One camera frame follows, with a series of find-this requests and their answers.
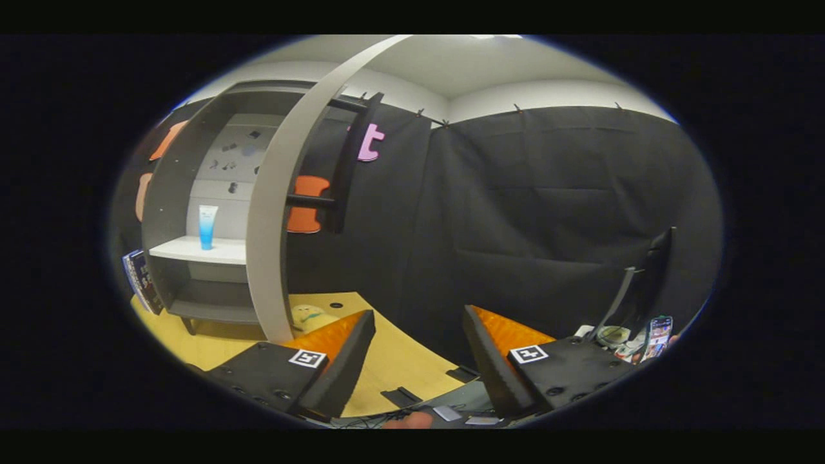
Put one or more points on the white cabinet shelf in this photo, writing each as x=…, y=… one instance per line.
x=193, y=250

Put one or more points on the white-spined book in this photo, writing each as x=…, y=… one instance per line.
x=129, y=267

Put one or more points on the yellow plush toy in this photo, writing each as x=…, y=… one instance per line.
x=309, y=318

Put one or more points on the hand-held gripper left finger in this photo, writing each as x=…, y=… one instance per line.
x=338, y=374

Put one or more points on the black table clip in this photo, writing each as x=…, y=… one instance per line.
x=401, y=396
x=461, y=373

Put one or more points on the dark grey cabinet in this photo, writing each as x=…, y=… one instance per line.
x=161, y=193

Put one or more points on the black backdrop cloth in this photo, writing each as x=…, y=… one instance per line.
x=515, y=225

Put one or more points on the smartphone with lit screen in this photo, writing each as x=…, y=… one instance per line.
x=659, y=335

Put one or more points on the white and blue tube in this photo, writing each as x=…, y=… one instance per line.
x=207, y=225

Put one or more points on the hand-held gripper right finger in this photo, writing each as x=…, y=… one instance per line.
x=496, y=374

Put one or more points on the black monitor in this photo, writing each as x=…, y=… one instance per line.
x=657, y=277

